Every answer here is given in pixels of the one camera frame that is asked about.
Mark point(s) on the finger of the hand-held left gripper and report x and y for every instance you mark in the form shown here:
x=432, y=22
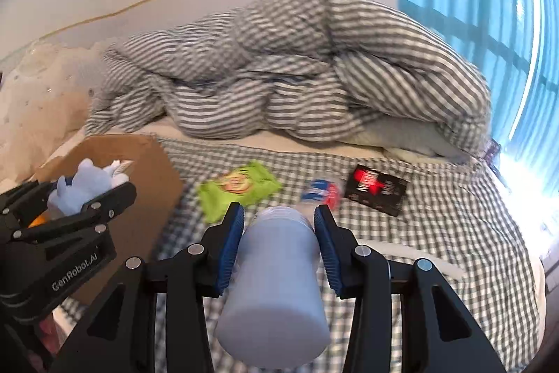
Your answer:
x=26, y=202
x=105, y=207

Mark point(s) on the green snack packet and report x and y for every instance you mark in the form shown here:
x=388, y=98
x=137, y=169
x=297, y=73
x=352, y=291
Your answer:
x=236, y=185

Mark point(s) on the orange object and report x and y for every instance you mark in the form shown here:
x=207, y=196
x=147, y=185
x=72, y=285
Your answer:
x=37, y=221

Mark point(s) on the beige dotted pillow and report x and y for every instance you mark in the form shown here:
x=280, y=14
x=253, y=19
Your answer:
x=39, y=106

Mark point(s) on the blue plush toy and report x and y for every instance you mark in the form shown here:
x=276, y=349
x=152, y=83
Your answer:
x=87, y=180

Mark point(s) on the white pillow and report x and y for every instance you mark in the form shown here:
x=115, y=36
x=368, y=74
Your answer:
x=410, y=141

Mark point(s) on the brown cardboard box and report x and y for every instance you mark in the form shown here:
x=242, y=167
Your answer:
x=144, y=189

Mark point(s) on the white bottle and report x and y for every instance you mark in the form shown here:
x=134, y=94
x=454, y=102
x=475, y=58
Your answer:
x=275, y=290

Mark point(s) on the black box red print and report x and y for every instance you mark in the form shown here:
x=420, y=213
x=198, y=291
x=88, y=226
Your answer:
x=375, y=189

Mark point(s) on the grey striped duvet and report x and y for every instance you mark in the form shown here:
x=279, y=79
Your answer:
x=284, y=62

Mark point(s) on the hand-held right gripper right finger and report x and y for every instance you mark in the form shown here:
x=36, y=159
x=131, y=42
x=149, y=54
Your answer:
x=327, y=250

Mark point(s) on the red and blue packet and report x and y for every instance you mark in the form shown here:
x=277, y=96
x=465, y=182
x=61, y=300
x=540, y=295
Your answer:
x=323, y=189

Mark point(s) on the checked bed sheet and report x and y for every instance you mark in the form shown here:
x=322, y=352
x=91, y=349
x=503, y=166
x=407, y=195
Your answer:
x=458, y=224

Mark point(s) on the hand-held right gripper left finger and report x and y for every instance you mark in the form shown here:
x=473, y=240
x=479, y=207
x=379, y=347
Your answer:
x=231, y=242

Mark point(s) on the white headboard gold trim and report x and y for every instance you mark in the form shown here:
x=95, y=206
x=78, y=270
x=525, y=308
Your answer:
x=131, y=28

